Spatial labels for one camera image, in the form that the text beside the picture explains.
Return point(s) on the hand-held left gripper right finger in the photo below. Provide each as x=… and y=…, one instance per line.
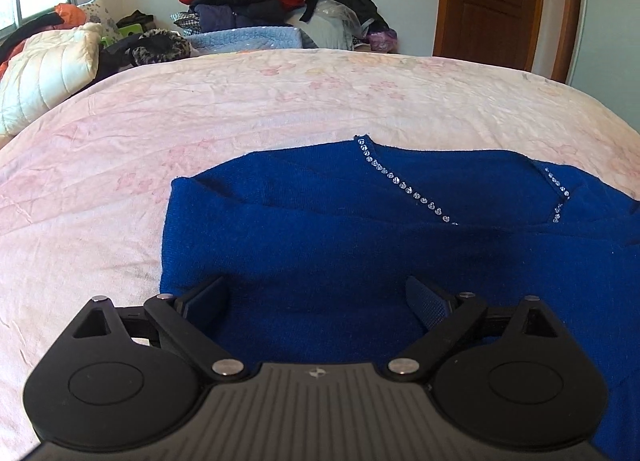
x=425, y=303

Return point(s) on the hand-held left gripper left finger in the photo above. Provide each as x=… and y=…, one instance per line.
x=207, y=303

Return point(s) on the blue rhinestone sweater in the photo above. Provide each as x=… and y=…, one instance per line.
x=325, y=221

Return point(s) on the black clothes heap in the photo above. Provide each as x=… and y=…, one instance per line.
x=30, y=30

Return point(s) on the bed with pink sheet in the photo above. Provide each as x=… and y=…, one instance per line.
x=250, y=106

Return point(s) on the leopard print cloth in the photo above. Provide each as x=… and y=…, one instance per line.
x=160, y=43

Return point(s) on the purple bag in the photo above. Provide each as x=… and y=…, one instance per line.
x=382, y=40

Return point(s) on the light blue quilted blanket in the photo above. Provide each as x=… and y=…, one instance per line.
x=245, y=38

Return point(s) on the green plastic stool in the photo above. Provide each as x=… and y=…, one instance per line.
x=129, y=31

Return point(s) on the navy jacket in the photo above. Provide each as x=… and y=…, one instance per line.
x=225, y=18

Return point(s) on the clear plastic bag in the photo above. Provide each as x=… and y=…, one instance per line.
x=330, y=21

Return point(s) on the brown wooden door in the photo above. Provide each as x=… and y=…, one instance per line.
x=495, y=6

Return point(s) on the black bag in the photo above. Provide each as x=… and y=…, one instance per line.
x=362, y=3

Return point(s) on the floral pillow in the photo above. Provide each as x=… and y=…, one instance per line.
x=97, y=11

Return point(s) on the orange cloth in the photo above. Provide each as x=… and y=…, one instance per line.
x=70, y=15

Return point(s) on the white wardrobe with flower stickers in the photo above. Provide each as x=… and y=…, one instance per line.
x=612, y=31

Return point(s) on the window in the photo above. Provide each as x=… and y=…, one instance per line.
x=35, y=1

